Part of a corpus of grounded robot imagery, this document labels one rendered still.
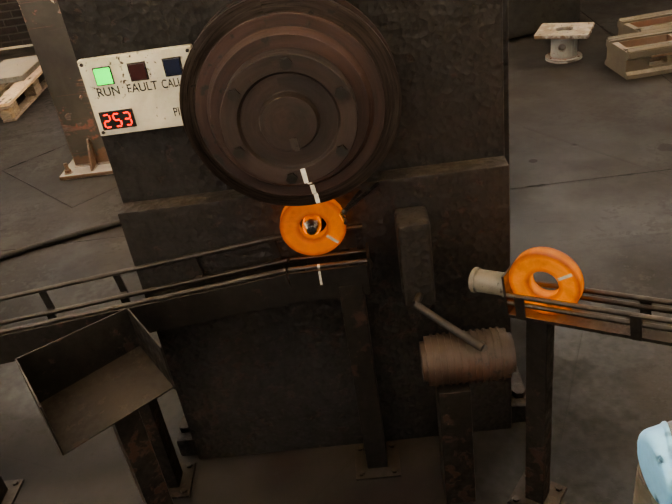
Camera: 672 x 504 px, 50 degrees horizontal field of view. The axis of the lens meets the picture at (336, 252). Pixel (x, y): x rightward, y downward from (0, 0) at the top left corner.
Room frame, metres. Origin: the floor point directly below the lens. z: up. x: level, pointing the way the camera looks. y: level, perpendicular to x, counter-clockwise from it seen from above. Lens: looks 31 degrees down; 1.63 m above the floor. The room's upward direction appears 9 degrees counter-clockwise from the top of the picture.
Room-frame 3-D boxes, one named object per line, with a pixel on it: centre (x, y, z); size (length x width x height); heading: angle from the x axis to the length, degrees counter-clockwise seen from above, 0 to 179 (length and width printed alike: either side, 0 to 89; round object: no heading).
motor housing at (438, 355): (1.34, -0.27, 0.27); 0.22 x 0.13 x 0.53; 86
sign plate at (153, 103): (1.63, 0.38, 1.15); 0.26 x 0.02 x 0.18; 86
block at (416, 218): (1.49, -0.19, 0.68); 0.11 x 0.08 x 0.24; 176
